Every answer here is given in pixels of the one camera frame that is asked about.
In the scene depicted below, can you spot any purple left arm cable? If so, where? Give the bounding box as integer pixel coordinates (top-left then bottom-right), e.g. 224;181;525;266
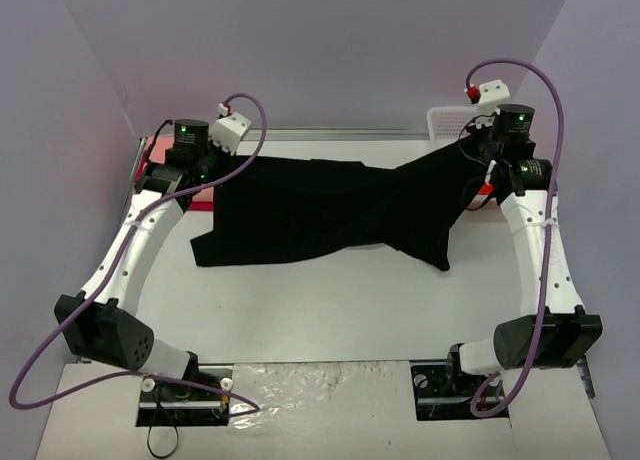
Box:
9;93;267;414

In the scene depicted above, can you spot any thin black cable loop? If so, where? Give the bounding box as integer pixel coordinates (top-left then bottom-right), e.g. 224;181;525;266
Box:
145;404;181;456

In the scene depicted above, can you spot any orange t-shirt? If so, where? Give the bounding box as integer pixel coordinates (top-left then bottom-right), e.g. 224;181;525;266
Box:
475;184;495;197

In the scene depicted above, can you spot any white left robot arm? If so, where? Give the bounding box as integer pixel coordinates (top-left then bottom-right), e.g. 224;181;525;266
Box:
54;113;251;398

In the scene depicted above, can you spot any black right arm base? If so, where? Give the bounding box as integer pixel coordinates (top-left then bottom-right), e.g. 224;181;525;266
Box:
409;360;485;422

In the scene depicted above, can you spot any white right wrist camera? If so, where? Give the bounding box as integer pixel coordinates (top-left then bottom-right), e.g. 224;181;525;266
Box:
465;80;511;129

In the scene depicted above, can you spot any folded red t-shirt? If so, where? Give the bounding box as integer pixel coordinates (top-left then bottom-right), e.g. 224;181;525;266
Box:
139;137;216;214

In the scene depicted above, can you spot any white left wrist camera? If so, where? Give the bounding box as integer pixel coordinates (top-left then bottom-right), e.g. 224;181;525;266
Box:
209;103;251;155

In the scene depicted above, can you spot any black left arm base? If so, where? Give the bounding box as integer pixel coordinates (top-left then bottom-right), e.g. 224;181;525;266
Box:
136;379;230;427

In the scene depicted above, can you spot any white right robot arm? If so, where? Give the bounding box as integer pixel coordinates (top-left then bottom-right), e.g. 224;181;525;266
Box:
443;103;603;393

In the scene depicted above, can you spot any white plastic basket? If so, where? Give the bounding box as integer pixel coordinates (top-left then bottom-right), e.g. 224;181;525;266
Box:
426;106;477;141

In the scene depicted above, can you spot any folded pink t-shirt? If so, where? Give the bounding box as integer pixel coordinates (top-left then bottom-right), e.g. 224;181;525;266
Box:
144;137;216;205

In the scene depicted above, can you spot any black t-shirt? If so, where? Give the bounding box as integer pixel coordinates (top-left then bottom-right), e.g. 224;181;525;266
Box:
191;144;486;271

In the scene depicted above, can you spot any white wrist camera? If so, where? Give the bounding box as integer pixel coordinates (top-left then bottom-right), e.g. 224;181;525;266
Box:
465;80;511;129
209;103;251;155

